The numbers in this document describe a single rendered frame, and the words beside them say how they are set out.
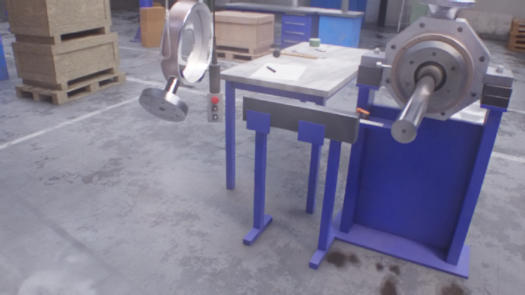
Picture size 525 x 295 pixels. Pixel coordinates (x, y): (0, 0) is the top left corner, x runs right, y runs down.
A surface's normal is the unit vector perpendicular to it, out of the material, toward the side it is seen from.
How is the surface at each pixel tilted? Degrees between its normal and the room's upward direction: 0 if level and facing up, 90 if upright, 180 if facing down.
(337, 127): 90
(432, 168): 90
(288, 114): 90
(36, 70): 90
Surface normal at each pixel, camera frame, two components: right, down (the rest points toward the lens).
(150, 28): 0.69, 0.32
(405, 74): -0.46, 0.36
